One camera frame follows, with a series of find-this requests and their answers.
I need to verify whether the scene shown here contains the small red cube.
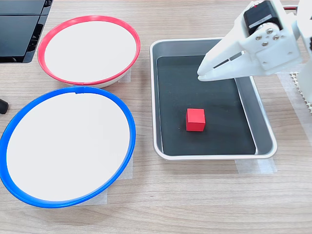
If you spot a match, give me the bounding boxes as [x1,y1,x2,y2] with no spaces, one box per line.
[185,108,206,132]

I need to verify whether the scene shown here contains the black tray mat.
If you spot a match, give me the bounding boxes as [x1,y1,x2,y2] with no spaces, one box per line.
[156,55,256,156]

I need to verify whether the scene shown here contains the steel tray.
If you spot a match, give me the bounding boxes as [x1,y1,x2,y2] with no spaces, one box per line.
[149,38,278,161]

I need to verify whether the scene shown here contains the translucent tape patch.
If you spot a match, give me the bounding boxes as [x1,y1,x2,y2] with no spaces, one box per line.
[234,157,278,175]
[117,67,133,84]
[72,155,134,206]

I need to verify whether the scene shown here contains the white plate with red rim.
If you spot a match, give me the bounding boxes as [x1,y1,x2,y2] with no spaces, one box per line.
[37,15,141,88]

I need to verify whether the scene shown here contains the white plate with blue rim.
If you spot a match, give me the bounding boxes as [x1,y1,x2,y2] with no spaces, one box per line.
[0,85,137,209]

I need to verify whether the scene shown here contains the black flat device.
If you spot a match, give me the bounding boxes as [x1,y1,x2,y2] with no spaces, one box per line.
[0,0,54,64]

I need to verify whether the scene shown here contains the small black rounded object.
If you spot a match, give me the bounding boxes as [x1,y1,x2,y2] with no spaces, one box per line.
[0,98,9,115]

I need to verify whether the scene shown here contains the pale perforated base plate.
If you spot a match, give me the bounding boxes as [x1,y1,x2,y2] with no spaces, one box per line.
[289,70,312,113]

